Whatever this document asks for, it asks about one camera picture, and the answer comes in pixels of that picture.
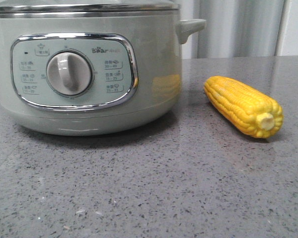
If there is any green electric cooking pot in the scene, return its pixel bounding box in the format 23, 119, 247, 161
0, 9, 206, 136

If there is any yellow corn cob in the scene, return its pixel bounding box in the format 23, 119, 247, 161
204, 76, 284, 138

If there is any glass pot lid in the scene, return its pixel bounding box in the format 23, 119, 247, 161
0, 0, 180, 13

